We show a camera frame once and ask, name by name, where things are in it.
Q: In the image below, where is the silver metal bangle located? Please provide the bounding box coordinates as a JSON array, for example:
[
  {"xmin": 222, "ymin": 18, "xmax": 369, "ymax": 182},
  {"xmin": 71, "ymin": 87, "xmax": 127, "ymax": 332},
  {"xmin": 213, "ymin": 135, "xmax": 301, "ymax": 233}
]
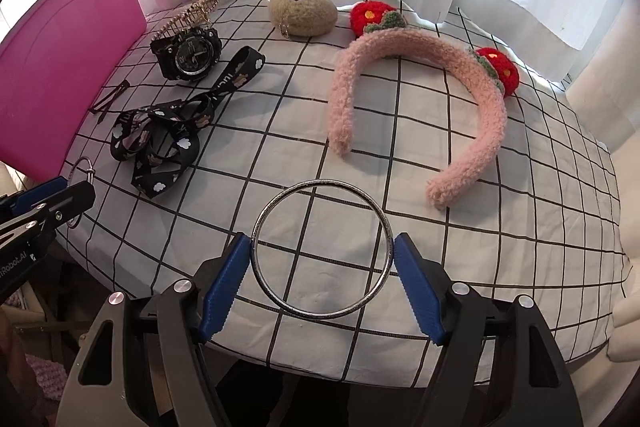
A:
[{"xmin": 252, "ymin": 179, "xmax": 393, "ymax": 321}]

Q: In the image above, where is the pink fuzzy strawberry headband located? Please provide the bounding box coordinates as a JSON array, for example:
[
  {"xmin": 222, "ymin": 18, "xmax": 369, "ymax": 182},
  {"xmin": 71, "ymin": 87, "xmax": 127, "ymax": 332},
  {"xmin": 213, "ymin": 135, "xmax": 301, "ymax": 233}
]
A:
[{"xmin": 326, "ymin": 0, "xmax": 522, "ymax": 209}]

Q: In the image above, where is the black wrist watch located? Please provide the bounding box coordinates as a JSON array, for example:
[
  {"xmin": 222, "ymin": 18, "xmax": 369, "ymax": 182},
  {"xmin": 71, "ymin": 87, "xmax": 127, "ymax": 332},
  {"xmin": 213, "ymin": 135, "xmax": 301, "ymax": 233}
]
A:
[{"xmin": 150, "ymin": 26, "xmax": 222, "ymax": 82}]

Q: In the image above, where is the gold pearl hair claw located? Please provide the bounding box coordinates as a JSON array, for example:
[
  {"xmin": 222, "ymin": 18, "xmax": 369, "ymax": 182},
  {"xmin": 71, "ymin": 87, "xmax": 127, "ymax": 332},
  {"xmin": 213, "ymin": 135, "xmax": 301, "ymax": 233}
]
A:
[{"xmin": 152, "ymin": 0, "xmax": 218, "ymax": 42}]

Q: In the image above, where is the beige fuzzy round pouch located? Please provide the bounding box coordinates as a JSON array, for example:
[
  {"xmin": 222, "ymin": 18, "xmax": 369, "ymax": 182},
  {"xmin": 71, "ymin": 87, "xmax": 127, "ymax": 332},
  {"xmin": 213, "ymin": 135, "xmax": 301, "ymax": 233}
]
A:
[{"xmin": 268, "ymin": 0, "xmax": 338, "ymax": 37}]

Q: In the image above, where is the black hair pin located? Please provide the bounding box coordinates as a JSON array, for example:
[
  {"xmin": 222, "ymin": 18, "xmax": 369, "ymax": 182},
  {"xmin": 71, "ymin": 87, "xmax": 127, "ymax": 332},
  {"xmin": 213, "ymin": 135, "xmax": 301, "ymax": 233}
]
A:
[{"xmin": 89, "ymin": 79, "xmax": 130, "ymax": 124}]

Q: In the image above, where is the pink storage box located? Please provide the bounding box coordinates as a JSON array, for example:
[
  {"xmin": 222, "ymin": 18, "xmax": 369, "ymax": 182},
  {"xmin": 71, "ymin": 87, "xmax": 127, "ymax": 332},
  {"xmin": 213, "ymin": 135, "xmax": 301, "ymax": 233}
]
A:
[{"xmin": 1, "ymin": 0, "xmax": 146, "ymax": 182}]

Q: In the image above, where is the cream thick curtain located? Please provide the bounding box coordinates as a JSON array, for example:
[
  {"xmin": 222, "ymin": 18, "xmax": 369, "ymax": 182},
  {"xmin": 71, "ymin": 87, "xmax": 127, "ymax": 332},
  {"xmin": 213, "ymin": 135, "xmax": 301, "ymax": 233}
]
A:
[{"xmin": 566, "ymin": 0, "xmax": 639, "ymax": 426}]

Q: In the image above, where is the black patterned ribbon lanyard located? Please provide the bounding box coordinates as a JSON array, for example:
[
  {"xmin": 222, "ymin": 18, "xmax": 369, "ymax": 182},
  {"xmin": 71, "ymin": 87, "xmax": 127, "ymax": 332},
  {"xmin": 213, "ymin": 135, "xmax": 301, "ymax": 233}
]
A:
[{"xmin": 109, "ymin": 44, "xmax": 267, "ymax": 200}]

